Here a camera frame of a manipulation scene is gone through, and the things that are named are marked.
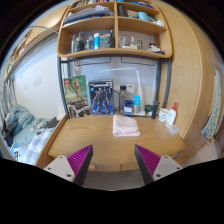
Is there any wooden shelf unit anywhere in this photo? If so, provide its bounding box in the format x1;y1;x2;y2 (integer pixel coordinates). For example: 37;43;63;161
56;0;174;60

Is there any pink towel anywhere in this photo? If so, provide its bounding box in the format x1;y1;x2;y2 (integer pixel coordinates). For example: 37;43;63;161
112;114;141;138

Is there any tree figure building set box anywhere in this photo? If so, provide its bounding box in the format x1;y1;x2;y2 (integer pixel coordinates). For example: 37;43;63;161
62;75;91;118

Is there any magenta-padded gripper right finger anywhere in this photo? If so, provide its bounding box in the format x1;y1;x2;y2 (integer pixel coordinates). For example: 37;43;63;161
134;144;184;186

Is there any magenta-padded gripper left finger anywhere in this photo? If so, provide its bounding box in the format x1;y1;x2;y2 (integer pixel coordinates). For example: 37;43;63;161
43;143;94;187

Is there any white mug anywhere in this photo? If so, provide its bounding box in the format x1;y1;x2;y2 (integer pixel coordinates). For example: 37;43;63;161
157;107;170;123

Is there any clear plastic container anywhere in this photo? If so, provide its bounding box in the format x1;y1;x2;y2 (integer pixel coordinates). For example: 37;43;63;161
167;124;181;136

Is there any black cylindrical shaver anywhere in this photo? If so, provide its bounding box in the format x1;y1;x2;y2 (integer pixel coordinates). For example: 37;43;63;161
150;99;161;120

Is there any bed with green blanket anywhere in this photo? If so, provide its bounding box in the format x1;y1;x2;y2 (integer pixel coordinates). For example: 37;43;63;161
0;105;64;166

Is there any white bottle with red cap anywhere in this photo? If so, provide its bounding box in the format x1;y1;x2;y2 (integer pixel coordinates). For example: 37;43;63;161
165;102;179;128

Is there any light blue carton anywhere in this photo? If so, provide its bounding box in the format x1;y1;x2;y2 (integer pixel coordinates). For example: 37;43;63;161
132;94;142;114

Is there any clear bottle with black cap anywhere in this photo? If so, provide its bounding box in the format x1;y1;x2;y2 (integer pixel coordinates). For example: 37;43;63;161
119;85;128;113

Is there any blue robot model kit box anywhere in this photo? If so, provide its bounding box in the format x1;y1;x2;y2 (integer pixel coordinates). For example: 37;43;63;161
87;79;115;116

